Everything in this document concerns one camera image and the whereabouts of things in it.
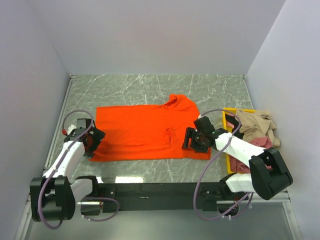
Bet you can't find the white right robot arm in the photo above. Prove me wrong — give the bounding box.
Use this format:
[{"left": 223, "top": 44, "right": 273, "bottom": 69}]
[{"left": 182, "top": 116, "right": 293, "bottom": 200}]

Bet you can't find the black t shirt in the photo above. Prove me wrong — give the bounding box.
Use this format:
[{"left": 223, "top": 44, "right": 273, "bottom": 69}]
[{"left": 225, "top": 114, "right": 244, "bottom": 139}]

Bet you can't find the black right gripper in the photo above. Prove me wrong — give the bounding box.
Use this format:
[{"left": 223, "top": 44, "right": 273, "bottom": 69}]
[{"left": 181, "top": 126, "right": 209, "bottom": 153}]

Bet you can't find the orange t shirt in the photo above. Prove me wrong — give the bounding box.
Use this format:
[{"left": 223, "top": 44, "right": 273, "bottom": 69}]
[{"left": 91, "top": 94, "right": 211, "bottom": 162}]

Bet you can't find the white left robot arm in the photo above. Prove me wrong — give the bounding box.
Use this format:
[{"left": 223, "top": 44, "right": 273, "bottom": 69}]
[{"left": 29, "top": 118, "right": 106, "bottom": 222}]

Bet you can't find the pink t shirt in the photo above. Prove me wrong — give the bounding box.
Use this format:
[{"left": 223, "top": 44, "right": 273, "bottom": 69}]
[{"left": 229, "top": 136, "right": 273, "bottom": 174}]

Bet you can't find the black base crossbar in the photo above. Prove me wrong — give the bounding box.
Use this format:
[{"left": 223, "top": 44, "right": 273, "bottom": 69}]
[{"left": 80, "top": 180, "right": 248, "bottom": 216}]

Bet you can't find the yellow plastic bin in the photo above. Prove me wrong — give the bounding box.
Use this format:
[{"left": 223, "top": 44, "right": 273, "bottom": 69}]
[{"left": 222, "top": 108, "right": 267, "bottom": 173}]

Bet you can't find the beige t shirt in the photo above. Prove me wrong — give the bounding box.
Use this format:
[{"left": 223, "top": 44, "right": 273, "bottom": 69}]
[{"left": 235, "top": 109, "right": 281, "bottom": 147}]

